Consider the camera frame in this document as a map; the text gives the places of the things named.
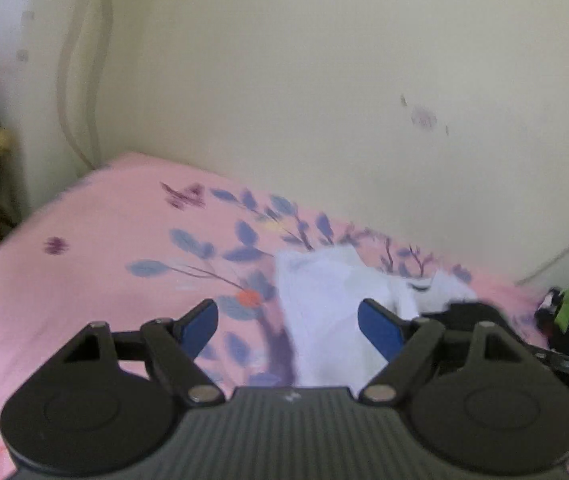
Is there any white garment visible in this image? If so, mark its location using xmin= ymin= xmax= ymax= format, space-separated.
xmin=275 ymin=246 xmax=477 ymax=393

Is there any pink floral bed sheet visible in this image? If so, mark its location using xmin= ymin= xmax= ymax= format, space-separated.
xmin=0 ymin=154 xmax=542 ymax=479

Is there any pink wall sticker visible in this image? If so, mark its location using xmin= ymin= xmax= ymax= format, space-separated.
xmin=411 ymin=106 xmax=437 ymax=131

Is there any black wall cable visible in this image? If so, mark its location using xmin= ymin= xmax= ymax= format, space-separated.
xmin=56 ymin=0 xmax=115 ymax=168

